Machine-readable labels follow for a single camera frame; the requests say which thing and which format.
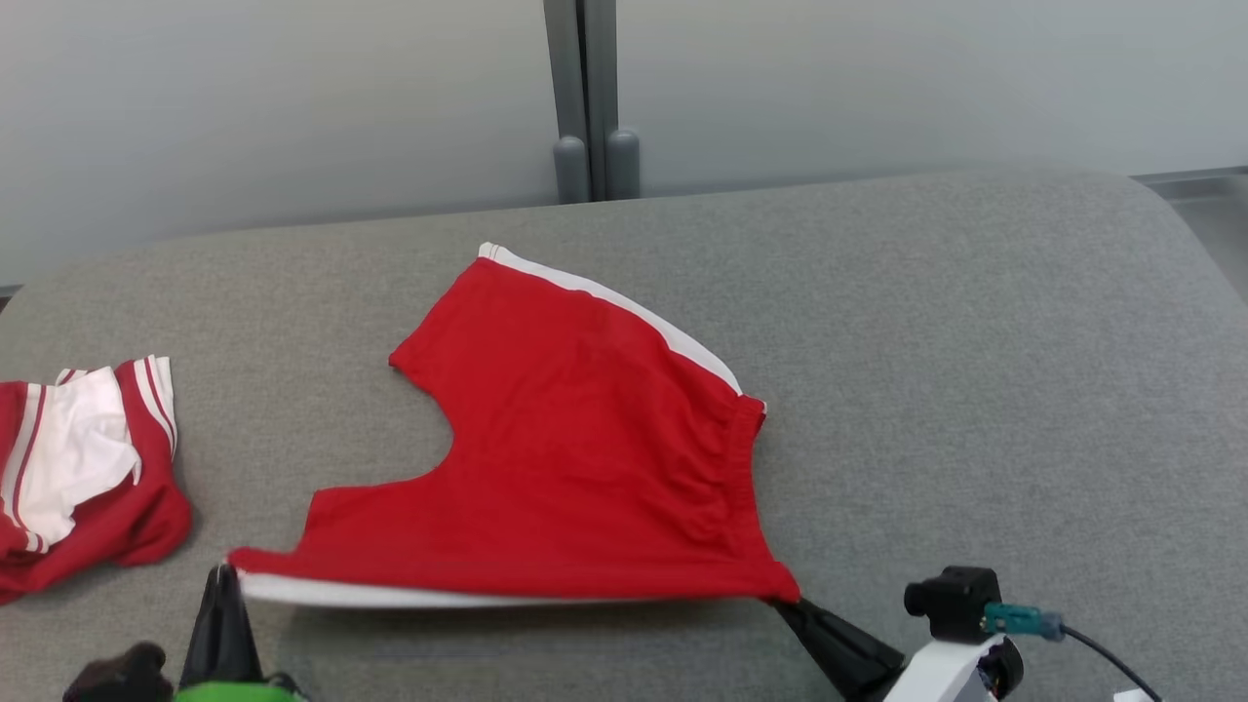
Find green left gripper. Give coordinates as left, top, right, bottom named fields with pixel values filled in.
left=174, top=564, right=303, bottom=702

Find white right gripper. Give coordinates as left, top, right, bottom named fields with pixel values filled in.
left=774, top=597, right=1006, bottom=702

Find red jersey white trim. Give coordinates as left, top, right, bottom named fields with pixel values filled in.
left=0, top=355, right=193, bottom=605

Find red shorts white stripe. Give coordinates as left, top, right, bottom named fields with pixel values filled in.
left=226, top=242, right=802, bottom=610

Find grey round-topped post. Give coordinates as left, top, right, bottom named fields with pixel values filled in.
left=553, top=135, right=593, bottom=206
left=604, top=127, right=642, bottom=201

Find grey metal floor rail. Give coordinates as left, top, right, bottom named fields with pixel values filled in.
left=1131, top=166, right=1248, bottom=203

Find grey vertical wall frame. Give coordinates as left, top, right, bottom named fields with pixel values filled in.
left=543, top=0, right=617, bottom=201

